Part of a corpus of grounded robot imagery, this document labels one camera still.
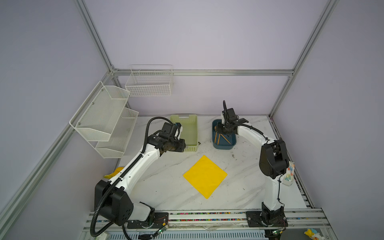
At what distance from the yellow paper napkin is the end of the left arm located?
257 mm

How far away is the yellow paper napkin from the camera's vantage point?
86cm

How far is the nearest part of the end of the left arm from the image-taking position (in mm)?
564
